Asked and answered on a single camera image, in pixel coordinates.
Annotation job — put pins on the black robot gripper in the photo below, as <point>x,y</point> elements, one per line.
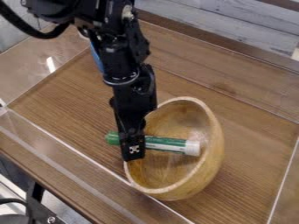
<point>134,102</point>

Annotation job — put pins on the green Expo marker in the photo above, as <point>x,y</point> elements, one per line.
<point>171,144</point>

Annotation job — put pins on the brown wooden bowl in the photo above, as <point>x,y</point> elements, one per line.
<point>177,175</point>

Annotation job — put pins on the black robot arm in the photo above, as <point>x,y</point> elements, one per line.
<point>110,24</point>

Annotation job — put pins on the blue rectangular block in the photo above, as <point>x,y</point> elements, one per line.
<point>97,58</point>

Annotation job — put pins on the clear acrylic tray wall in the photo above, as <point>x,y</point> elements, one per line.
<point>57,116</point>

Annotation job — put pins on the black metal table bracket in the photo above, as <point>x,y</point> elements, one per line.
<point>41,214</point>

